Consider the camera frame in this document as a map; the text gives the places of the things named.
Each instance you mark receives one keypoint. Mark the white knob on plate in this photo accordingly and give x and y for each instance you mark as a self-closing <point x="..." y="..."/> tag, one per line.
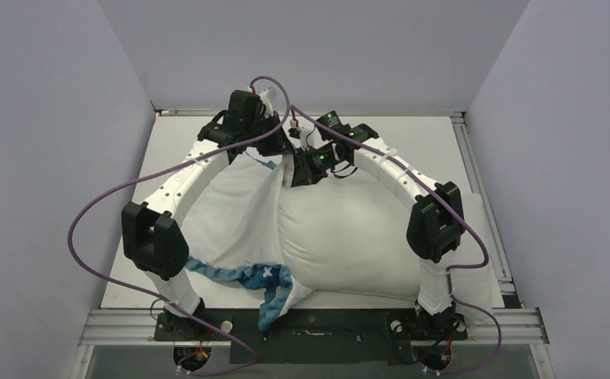
<point x="226" y="326"/>

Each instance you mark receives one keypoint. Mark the aluminium rail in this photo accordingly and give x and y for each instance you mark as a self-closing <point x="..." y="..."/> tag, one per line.
<point x="136" y="327"/>
<point x="473" y="173"/>

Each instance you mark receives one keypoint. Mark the aluminium right side rail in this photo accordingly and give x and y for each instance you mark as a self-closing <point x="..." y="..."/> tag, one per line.
<point x="473" y="173"/>

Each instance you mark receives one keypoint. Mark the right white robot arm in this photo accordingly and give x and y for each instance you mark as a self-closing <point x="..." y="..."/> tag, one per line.
<point x="434" y="231"/>

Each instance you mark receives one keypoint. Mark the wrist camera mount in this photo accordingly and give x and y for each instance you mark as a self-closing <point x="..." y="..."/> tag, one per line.
<point x="267" y="97"/>
<point x="295" y="131"/>

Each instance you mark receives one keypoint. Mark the white pillow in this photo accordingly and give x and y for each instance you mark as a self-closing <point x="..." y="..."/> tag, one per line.
<point x="348" y="235"/>

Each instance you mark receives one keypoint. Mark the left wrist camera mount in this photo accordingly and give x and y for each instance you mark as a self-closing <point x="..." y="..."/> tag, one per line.
<point x="267" y="97"/>

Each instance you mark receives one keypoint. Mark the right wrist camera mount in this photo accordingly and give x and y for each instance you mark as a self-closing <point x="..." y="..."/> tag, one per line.
<point x="295" y="131"/>

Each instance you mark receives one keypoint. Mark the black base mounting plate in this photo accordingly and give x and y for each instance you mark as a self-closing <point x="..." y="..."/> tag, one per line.
<point x="312" y="336"/>

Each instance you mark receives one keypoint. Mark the white pillowcase with blue trim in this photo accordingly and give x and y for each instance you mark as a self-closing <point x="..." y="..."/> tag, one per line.
<point x="233" y="235"/>

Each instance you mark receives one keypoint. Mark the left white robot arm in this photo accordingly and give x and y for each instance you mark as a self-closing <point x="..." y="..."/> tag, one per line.
<point x="151" y="229"/>

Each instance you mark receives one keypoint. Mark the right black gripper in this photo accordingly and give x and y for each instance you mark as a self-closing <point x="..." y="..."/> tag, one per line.
<point x="303" y="174"/>

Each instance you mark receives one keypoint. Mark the aluminium front rail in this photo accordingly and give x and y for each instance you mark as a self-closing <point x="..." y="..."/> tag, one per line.
<point x="136" y="327"/>

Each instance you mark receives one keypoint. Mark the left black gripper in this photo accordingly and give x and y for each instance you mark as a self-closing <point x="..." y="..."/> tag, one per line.
<point x="278" y="144"/>

